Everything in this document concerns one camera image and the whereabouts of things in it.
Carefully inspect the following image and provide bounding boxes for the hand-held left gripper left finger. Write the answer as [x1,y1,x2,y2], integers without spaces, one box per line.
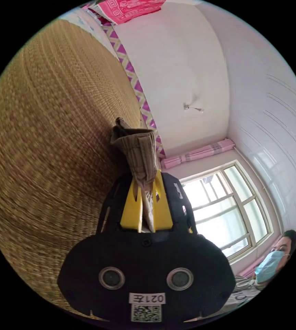
[120,177,144,233]

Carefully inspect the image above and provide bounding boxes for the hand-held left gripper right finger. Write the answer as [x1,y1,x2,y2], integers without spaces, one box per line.
[148,169,174,232]

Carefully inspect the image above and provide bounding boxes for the light brown pants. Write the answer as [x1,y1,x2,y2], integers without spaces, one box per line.
[110,117,158,233]

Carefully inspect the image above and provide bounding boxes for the window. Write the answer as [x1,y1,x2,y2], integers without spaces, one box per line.
[180,159,276,265]

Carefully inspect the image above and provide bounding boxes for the pink curtain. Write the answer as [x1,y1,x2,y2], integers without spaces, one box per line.
[161,138,236,169]

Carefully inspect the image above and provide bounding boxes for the bed with woven mat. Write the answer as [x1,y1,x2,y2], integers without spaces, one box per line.
[0,7,167,310]

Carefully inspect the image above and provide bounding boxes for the person's body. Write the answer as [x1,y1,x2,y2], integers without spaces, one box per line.
[226,229,296,310]

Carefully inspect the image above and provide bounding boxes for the pink patterned cloth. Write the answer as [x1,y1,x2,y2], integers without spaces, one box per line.
[87,0,167,25]

